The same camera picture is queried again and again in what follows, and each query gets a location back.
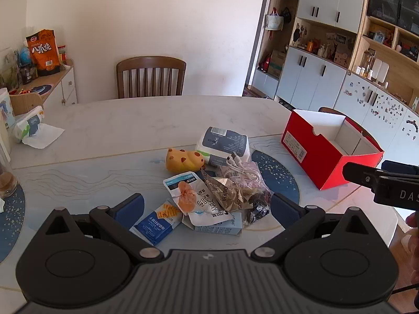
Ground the orange snack bag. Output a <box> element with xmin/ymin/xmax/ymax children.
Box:
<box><xmin>26</xmin><ymin>29</ymin><xmax>61</xmax><ymax>77</ymax></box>

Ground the blue cracker packet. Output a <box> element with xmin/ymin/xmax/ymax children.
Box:
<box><xmin>129</xmin><ymin>199</ymin><xmax>183</xmax><ymax>246</ymax></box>

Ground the pale blue tote bag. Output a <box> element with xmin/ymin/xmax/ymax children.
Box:
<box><xmin>265</xmin><ymin>8</ymin><xmax>284</xmax><ymax>31</ymax></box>

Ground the white blue printed table mat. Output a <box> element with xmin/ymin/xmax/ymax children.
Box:
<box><xmin>0</xmin><ymin>133</ymin><xmax>400</xmax><ymax>298</ymax></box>

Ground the dark blue round pad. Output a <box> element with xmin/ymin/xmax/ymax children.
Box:
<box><xmin>24</xmin><ymin>84</ymin><xmax>53</xmax><ymax>96</ymax></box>

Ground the white carton with blue print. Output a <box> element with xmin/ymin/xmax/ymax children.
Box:
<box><xmin>0</xmin><ymin>88</ymin><xmax>15</xmax><ymax>129</ymax></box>

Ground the brown wooden curved chair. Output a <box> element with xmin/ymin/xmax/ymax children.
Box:
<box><xmin>318</xmin><ymin>106</ymin><xmax>382</xmax><ymax>151</ymax></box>

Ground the light blue small carton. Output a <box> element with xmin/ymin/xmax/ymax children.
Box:
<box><xmin>192</xmin><ymin>211</ymin><xmax>243</xmax><ymax>236</ymax></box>

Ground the white tissue sheet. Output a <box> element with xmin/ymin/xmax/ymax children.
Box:
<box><xmin>22</xmin><ymin>124</ymin><xmax>65</xmax><ymax>150</ymax></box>

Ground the red cardboard box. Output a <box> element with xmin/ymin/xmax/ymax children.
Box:
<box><xmin>281</xmin><ymin>109</ymin><xmax>384</xmax><ymax>191</ymax></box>

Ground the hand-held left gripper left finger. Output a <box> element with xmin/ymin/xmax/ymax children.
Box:
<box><xmin>44</xmin><ymin>192</ymin><xmax>165</xmax><ymax>264</ymax></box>

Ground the black cable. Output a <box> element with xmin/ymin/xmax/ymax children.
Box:
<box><xmin>391</xmin><ymin>283</ymin><xmax>419</xmax><ymax>297</ymax></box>

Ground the blue white wet wipes pack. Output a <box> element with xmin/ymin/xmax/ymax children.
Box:
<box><xmin>195</xmin><ymin>126</ymin><xmax>251</xmax><ymax>167</ymax></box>

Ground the brown cardboard carton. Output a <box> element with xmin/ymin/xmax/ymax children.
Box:
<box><xmin>268</xmin><ymin>50</ymin><xmax>287</xmax><ymax>78</ymax></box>

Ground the red patterned rug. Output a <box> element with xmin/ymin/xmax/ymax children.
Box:
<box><xmin>244</xmin><ymin>84</ymin><xmax>263</xmax><ymax>98</ymax></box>

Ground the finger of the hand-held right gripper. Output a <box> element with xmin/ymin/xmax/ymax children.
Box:
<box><xmin>343</xmin><ymin>162</ymin><xmax>385</xmax><ymax>190</ymax></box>
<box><xmin>381</xmin><ymin>160</ymin><xmax>419</xmax><ymax>176</ymax></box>

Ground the white drawer sideboard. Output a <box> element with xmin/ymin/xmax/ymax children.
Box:
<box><xmin>39</xmin><ymin>59</ymin><xmax>78</xmax><ymax>107</ymax></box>

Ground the clear glass jar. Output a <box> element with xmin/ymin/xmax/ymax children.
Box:
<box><xmin>0</xmin><ymin>152</ymin><xmax>18</xmax><ymax>199</ymax></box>

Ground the white usb cable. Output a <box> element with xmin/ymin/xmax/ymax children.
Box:
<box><xmin>225</xmin><ymin>152</ymin><xmax>262</xmax><ymax>181</ymax></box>

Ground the white pouch with orange print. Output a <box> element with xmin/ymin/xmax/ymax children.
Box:
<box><xmin>163</xmin><ymin>172</ymin><xmax>235</xmax><ymax>226</ymax></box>

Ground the dark wooden slatted chair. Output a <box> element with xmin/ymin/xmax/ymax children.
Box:
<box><xmin>116</xmin><ymin>56</ymin><xmax>187</xmax><ymax>99</ymax></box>

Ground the white wooden wall cabinet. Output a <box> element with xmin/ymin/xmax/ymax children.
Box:
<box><xmin>250</xmin><ymin>0</ymin><xmax>419</xmax><ymax>171</ymax></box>

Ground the person's right hand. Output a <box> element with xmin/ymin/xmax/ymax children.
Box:
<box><xmin>405</xmin><ymin>212</ymin><xmax>419</xmax><ymax>283</ymax></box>

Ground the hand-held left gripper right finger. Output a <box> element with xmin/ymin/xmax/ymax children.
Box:
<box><xmin>250</xmin><ymin>192</ymin><xmax>372</xmax><ymax>264</ymax></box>

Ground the clear pink printed packet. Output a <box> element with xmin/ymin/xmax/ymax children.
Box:
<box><xmin>218</xmin><ymin>161</ymin><xmax>272</xmax><ymax>203</ymax></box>

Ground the dark candy wrapper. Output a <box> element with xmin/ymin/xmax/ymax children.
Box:
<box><xmin>244</xmin><ymin>191</ymin><xmax>273</xmax><ymax>226</ymax></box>

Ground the white tissue pack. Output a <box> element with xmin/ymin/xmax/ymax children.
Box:
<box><xmin>13</xmin><ymin>106</ymin><xmax>45</xmax><ymax>143</ymax></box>

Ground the yellow spotted squeaky toy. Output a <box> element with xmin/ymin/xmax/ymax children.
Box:
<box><xmin>165</xmin><ymin>148</ymin><xmax>206</xmax><ymax>173</ymax></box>

